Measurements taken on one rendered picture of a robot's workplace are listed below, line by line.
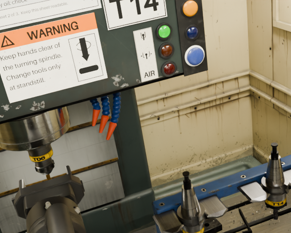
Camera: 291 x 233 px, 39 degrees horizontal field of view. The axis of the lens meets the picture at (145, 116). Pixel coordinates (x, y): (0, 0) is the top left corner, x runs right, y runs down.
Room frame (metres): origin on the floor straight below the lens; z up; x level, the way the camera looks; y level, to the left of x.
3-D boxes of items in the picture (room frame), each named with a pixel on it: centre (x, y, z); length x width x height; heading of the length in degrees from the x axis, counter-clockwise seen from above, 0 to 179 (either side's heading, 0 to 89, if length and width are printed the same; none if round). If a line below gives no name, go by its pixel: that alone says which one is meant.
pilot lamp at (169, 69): (0.65, -0.05, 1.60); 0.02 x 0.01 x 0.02; 104
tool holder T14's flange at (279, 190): (0.79, -0.28, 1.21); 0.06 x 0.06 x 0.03
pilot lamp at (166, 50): (0.65, -0.05, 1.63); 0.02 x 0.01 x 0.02; 104
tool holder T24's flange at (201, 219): (0.73, -0.07, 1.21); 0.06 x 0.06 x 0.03
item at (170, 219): (0.72, -0.01, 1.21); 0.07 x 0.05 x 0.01; 14
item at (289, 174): (0.80, -0.33, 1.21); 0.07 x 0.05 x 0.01; 14
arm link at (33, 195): (0.56, 0.18, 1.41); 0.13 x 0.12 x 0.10; 104
